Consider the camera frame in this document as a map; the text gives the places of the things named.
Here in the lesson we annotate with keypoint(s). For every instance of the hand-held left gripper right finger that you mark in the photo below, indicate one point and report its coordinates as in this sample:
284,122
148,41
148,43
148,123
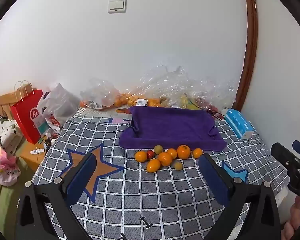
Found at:
215,180

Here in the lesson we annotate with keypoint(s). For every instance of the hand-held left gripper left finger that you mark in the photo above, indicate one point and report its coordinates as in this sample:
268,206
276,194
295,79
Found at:
82,177

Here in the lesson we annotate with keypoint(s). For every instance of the small round orange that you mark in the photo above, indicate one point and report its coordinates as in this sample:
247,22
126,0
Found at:
197,152
140,156
172,153

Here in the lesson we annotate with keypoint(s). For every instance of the small greenish yellow fruit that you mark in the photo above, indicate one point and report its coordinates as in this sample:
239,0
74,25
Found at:
158,149
178,165

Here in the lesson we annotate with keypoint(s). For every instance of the large orange with green stem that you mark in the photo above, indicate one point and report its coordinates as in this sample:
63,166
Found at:
183,151

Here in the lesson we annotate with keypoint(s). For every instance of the oval orange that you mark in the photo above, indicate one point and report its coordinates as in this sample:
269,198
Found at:
165,159
153,165

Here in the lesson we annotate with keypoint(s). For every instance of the purple towel covered tray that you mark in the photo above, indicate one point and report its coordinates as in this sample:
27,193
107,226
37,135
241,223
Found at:
172,127

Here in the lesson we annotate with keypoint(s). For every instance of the small red tomato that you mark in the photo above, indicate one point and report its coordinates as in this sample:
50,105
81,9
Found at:
150,155

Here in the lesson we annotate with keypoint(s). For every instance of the pile of red fruits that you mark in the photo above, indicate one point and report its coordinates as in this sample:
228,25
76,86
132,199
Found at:
212,108

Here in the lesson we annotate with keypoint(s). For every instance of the person's right hand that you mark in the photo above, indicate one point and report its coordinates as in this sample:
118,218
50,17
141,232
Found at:
293,220

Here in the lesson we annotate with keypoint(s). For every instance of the small white tube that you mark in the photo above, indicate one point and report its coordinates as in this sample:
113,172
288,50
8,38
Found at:
37,151

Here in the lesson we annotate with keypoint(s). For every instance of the wooden nightstand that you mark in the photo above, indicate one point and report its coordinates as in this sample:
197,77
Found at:
31,160

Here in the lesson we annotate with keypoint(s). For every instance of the blue tissue pack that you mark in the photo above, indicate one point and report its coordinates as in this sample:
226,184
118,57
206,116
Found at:
236,121

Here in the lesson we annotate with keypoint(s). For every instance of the grey checkered blanket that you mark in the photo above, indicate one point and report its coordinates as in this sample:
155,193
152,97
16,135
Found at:
140,192

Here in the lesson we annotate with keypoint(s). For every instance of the white bag red print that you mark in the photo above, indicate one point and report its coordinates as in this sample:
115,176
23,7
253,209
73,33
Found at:
52,122

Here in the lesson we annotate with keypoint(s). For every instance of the pink blanket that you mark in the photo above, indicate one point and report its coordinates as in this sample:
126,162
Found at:
2,170

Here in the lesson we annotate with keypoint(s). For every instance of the green bedsheet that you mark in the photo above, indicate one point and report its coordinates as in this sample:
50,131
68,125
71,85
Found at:
5,200

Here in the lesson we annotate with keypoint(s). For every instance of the yellow package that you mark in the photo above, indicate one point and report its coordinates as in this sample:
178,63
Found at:
187,103

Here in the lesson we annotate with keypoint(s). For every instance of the white plastic bag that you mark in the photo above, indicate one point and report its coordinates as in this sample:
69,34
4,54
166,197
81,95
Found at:
57,100

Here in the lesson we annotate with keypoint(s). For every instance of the white flower print pillow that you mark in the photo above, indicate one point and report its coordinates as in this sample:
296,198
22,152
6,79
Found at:
7,135

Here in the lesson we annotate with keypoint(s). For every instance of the red paper bag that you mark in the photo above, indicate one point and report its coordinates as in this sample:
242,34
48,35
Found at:
22,115

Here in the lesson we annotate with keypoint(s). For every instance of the clear bag of oranges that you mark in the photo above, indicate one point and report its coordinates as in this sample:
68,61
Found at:
122,100

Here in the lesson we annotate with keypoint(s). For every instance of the clear bags of fruit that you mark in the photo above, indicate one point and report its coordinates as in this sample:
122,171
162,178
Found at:
165,85

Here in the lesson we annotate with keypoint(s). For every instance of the brown paper bag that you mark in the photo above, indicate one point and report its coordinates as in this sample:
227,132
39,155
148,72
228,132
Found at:
0,105

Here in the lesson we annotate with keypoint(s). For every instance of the white light switch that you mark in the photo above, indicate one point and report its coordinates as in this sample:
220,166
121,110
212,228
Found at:
117,5

